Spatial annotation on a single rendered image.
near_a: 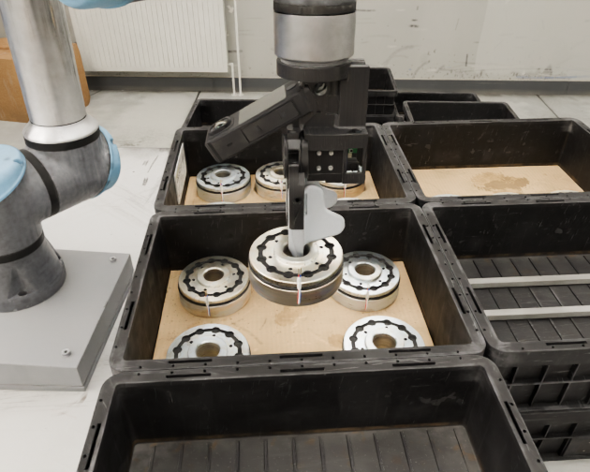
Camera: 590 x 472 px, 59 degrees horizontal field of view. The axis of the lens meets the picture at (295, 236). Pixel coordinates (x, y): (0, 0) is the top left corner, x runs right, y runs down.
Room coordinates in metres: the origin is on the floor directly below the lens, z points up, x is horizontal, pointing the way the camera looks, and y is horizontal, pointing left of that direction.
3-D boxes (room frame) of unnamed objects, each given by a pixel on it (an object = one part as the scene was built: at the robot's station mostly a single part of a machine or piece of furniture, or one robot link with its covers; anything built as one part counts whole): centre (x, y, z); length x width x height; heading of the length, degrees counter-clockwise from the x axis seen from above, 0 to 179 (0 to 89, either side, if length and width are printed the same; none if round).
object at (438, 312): (0.51, 0.00, 0.87); 0.40 x 0.30 x 0.11; 94
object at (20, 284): (0.68, 0.47, 0.81); 0.15 x 0.15 x 0.10
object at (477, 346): (0.51, 0.00, 0.92); 0.40 x 0.30 x 0.02; 94
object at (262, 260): (0.45, 0.00, 1.00); 0.10 x 0.10 x 0.01
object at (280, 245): (0.45, 0.00, 1.01); 0.05 x 0.05 x 0.01
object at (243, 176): (0.88, 0.14, 0.86); 0.10 x 0.10 x 0.01
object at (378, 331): (0.45, -0.11, 0.86); 0.05 x 0.05 x 0.01
